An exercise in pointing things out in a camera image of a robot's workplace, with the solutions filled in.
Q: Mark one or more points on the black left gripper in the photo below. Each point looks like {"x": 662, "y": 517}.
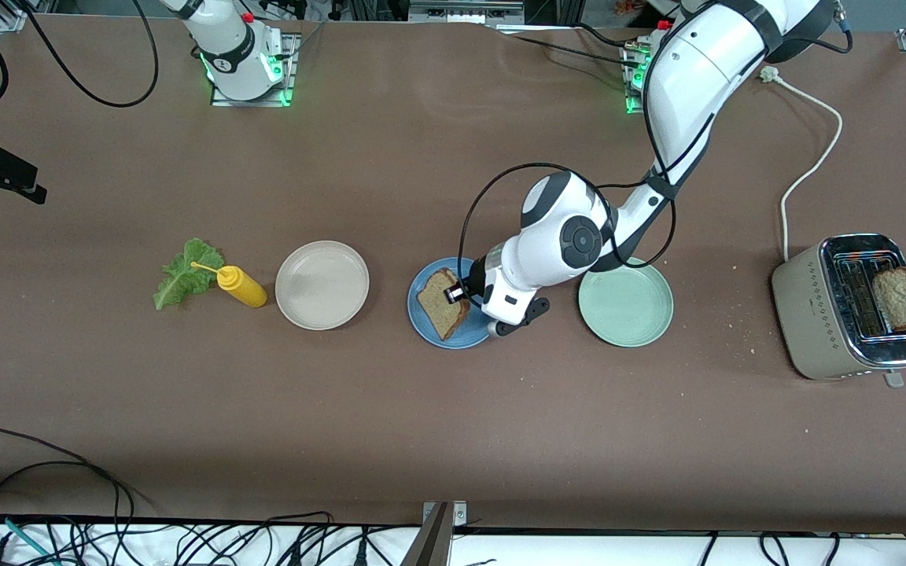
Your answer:
{"x": 474, "y": 279}

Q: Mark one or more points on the brown bread slice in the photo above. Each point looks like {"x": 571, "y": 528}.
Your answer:
{"x": 901, "y": 299}
{"x": 437, "y": 306}

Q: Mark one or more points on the yellow squeeze bottle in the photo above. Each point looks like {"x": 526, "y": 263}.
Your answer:
{"x": 244, "y": 288}

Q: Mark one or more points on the green lettuce leaf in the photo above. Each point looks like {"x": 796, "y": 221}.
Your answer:
{"x": 182, "y": 279}

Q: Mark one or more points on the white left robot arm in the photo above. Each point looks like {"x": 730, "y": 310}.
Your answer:
{"x": 697, "y": 71}

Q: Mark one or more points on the blue round plate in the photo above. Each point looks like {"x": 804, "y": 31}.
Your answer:
{"x": 465, "y": 339}

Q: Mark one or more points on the beige round plate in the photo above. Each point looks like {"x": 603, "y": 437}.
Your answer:
{"x": 322, "y": 285}

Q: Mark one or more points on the green round plate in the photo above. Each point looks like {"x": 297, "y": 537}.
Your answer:
{"x": 630, "y": 310}

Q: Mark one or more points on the grey metal box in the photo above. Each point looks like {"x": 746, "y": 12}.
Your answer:
{"x": 465, "y": 12}

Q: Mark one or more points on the orange packet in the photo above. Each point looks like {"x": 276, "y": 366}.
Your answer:
{"x": 626, "y": 5}

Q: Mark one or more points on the silver two-slot toaster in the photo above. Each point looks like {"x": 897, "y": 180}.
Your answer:
{"x": 811, "y": 314}

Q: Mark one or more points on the small metal bracket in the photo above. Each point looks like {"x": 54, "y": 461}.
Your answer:
{"x": 459, "y": 512}

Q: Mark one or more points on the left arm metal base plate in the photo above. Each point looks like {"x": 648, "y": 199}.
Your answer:
{"x": 634, "y": 112}

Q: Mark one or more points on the aluminium post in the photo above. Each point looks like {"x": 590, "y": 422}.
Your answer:
{"x": 429, "y": 546}

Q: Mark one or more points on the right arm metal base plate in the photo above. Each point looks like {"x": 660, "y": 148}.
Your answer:
{"x": 252, "y": 103}

